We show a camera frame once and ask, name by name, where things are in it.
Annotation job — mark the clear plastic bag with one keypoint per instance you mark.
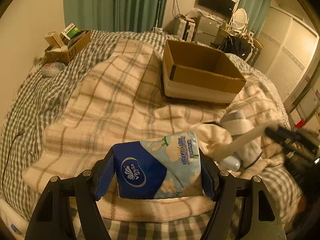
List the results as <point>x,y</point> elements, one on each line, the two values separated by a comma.
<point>52,69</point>

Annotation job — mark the white ribbed suitcase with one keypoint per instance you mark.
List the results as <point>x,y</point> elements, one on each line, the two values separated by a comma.
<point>184,28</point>

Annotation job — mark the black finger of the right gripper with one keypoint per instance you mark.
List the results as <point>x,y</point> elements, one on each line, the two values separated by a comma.
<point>302,142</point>

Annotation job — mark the green curtain left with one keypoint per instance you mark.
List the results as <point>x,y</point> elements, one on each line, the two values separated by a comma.
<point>115,15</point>

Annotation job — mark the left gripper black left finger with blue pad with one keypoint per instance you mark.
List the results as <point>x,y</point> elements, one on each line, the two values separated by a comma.
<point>51,217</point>

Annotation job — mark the silver mini fridge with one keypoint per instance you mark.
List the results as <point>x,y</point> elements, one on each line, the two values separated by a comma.
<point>205,30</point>

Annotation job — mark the white grey insulated bottle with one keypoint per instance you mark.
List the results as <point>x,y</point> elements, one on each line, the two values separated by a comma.
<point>246,147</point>

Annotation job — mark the green gingham bed cover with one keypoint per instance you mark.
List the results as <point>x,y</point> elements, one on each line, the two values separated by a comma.
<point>50,104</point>

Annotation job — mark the black bag on chair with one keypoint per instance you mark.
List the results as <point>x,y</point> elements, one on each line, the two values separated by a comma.
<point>238,45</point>

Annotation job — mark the cream plaid blanket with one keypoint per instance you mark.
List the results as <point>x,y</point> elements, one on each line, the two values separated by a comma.
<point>74,143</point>

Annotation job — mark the black wall television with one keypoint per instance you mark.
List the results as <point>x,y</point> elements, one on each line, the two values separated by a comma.
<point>223,7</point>

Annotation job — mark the green white book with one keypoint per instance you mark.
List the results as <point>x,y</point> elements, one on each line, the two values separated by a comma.
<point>70,31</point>

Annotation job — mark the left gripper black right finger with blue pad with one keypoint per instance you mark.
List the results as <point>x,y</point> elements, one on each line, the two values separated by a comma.
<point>259,217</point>

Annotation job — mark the open brown cardboard box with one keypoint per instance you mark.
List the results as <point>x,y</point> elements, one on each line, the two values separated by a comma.
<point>199,73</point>

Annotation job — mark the green curtain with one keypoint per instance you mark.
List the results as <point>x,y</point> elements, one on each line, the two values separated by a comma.
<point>256,11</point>
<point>115,15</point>

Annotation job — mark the cardboard box with clutter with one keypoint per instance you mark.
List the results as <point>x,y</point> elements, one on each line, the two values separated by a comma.
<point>69,51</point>

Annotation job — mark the white oval vanity mirror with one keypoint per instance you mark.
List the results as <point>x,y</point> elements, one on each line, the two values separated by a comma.
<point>239,20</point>

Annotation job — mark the green curtain right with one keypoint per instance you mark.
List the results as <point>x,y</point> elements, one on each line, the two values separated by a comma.
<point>256,11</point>

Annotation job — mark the white sliding wardrobe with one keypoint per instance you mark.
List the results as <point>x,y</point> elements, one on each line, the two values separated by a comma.
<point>288,49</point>

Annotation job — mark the blue Vinda tissue pack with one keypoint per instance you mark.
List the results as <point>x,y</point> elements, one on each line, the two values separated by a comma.
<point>161,168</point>

